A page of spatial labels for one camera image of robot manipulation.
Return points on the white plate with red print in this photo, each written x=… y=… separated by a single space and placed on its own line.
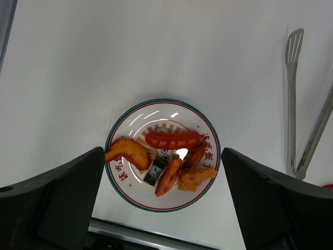
x=166 y=116

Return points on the breaded fried chicken nugget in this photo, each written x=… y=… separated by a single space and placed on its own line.
x=191 y=179

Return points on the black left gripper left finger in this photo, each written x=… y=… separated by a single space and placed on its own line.
x=52 y=210

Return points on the red round lid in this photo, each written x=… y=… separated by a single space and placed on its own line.
x=328 y=186

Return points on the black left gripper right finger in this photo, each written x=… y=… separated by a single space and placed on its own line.
x=274 y=210

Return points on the red grilled sausage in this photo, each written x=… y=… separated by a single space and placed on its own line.
x=171 y=141

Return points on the black seaweed sushi roll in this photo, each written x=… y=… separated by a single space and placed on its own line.
x=155 y=171

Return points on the brown roasted meat piece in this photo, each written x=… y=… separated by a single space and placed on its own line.
x=194 y=155

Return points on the aluminium front rail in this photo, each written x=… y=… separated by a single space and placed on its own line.
x=140 y=237

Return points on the orange fried chicken wing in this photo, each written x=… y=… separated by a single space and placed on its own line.
x=132 y=151

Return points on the stainless steel tongs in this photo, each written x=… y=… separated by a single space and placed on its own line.
x=299 y=168

